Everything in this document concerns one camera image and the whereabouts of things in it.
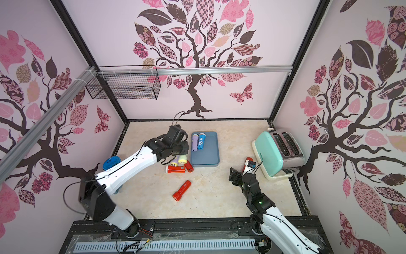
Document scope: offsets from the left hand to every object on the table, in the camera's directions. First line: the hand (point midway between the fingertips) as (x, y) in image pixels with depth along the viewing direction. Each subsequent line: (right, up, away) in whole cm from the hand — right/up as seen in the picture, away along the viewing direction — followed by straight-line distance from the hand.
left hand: (185, 150), depth 82 cm
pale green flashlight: (-1, -4, -6) cm, 7 cm away
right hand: (+27, -10, +1) cm, 29 cm away
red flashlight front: (-4, -25, -1) cm, 25 cm away
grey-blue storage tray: (+13, -6, +16) cm, 21 cm away
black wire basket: (-39, +40, +12) cm, 57 cm away
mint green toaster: (+49, 0, -1) cm, 49 cm away
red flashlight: (+1, -11, +10) cm, 15 cm away
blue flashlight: (+8, +4, +22) cm, 23 cm away
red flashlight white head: (-10, -12, +8) cm, 18 cm away
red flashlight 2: (+30, -8, -8) cm, 33 cm away
